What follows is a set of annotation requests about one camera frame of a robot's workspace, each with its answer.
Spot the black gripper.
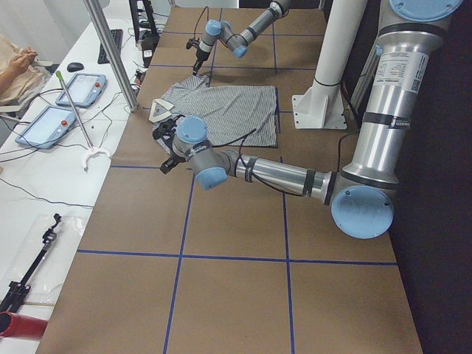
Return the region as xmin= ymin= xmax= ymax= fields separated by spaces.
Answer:
xmin=159 ymin=148 xmax=184 ymax=173
xmin=192 ymin=48 xmax=208 ymax=75

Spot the navy white striped polo shirt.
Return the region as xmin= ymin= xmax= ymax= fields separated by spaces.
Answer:
xmin=149 ymin=75 xmax=277 ymax=148

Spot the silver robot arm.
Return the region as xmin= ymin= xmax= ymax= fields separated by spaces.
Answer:
xmin=149 ymin=1 xmax=465 ymax=239
xmin=186 ymin=1 xmax=291 ymax=76

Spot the person hand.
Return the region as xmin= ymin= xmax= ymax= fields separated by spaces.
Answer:
xmin=7 ymin=48 xmax=38 ymax=77

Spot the black stand near table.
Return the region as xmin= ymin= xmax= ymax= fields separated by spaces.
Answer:
xmin=128 ymin=0 xmax=160 ymax=51

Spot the black keyboard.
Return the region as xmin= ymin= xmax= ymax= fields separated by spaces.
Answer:
xmin=97 ymin=29 xmax=124 ymax=65

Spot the far blue teach pendant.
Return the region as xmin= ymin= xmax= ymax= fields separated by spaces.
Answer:
xmin=67 ymin=73 xmax=107 ymax=108

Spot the blue teach pendant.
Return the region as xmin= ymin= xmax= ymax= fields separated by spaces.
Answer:
xmin=67 ymin=73 xmax=107 ymax=108
xmin=15 ymin=105 xmax=76 ymax=149

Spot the black computer mouse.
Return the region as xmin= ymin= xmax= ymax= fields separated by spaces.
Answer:
xmin=66 ymin=62 xmax=84 ymax=72

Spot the near blue teach pendant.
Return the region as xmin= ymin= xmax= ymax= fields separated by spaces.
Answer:
xmin=15 ymin=105 xmax=76 ymax=149

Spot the clear plastic sheet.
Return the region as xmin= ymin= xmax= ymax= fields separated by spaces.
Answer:
xmin=1 ymin=215 xmax=89 ymax=307

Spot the black tool on table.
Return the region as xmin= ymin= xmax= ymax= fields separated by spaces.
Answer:
xmin=0 ymin=212 xmax=63 ymax=313

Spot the red cylinder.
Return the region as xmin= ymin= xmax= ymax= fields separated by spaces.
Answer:
xmin=1 ymin=311 xmax=48 ymax=340

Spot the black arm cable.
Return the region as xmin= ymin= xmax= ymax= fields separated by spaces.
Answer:
xmin=237 ymin=128 xmax=361 ymax=196

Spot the grabber stick green handle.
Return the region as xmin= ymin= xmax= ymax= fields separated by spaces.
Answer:
xmin=55 ymin=70 xmax=111 ymax=173

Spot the aluminium frame profile post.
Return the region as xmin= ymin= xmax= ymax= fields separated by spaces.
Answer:
xmin=83 ymin=0 xmax=138 ymax=112

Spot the white camera mast post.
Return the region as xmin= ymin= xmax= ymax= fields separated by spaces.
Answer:
xmin=292 ymin=0 xmax=368 ymax=130

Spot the black table cable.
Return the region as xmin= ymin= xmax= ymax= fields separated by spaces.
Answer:
xmin=0 ymin=176 xmax=95 ymax=209

